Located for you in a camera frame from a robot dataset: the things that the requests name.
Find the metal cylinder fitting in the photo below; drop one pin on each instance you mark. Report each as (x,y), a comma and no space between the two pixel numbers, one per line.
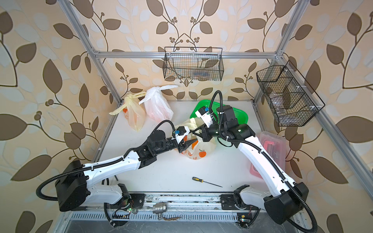
(159,208)

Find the yellow plastic bag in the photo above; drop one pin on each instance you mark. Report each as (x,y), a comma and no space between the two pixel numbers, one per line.
(198,149)
(135,112)

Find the right wire basket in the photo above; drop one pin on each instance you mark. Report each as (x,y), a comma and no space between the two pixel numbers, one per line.
(292,99)

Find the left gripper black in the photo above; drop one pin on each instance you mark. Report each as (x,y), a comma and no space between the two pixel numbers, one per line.
(184,145)

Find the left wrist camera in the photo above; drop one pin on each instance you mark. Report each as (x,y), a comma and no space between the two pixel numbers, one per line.
(180,133)

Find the white plastic bag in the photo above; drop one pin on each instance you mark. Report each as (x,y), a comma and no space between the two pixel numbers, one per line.
(156,105)

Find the back wire basket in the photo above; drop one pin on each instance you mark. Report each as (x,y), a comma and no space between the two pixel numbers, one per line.
(193,63)

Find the pink plastic box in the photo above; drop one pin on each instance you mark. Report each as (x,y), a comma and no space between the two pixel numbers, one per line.
(275,146)

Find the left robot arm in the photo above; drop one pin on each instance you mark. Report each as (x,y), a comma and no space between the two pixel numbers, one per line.
(80,184)

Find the black handled tool on rail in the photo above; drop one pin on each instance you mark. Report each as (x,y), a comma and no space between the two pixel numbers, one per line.
(86,208)

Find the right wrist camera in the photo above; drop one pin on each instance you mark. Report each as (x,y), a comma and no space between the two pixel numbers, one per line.
(207,116)

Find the yellow black screwdriver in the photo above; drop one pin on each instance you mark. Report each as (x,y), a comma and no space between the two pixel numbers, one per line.
(203,181)

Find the wire basket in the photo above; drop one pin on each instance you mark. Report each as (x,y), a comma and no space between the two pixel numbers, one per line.
(193,63)
(292,99)

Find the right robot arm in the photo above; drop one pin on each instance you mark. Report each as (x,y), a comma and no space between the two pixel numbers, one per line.
(287,197)

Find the green plastic basket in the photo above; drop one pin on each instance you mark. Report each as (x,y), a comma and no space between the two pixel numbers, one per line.
(241,116)

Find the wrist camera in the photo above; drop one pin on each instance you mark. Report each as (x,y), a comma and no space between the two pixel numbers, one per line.
(207,116)
(180,133)

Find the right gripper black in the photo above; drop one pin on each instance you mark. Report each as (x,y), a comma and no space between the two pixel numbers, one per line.
(205,133)

